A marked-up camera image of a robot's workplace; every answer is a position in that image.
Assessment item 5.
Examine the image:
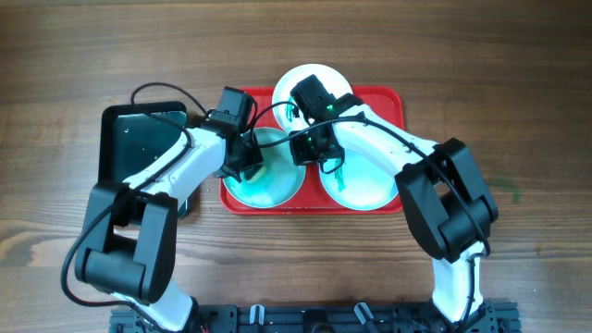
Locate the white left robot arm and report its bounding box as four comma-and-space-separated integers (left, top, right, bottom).
60, 87, 263, 332

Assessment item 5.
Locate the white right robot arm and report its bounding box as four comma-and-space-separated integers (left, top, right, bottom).
290, 75, 499, 330

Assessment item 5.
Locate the black water tray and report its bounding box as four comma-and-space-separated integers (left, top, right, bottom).
97, 101, 191, 218

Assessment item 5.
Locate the green yellow sponge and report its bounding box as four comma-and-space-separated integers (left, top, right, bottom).
241, 165, 266, 183

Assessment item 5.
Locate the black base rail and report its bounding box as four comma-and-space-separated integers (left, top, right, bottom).
108, 300, 523, 333

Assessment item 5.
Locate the white plate top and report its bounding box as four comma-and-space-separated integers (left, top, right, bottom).
272, 64, 352, 132

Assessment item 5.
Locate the red plastic tray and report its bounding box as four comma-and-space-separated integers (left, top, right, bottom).
219, 85, 405, 216

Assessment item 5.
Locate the light blue plate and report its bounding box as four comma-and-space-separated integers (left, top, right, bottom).
319, 150, 399, 211
222, 142, 306, 209

